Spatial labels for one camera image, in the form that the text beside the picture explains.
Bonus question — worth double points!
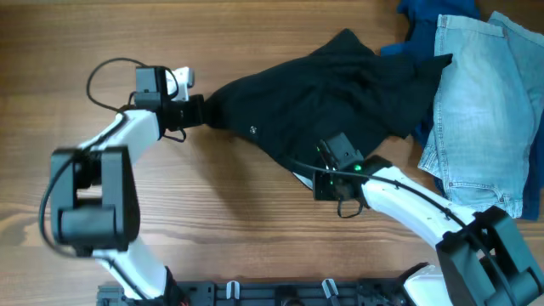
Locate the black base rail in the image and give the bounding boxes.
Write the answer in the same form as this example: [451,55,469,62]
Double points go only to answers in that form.
[96,278,426,306]

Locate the black shorts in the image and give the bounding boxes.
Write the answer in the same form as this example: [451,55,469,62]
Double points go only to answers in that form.
[204,29,452,178]

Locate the light blue denim shorts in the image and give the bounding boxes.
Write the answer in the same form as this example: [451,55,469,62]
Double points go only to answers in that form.
[417,11,544,219]

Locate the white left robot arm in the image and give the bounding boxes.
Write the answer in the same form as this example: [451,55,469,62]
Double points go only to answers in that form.
[40,95,204,305]

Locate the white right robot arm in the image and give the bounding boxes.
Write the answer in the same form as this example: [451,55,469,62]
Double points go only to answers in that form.
[313,156,543,305]

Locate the dark blue garment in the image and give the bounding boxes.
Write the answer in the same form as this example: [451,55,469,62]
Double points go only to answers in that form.
[380,0,544,221]

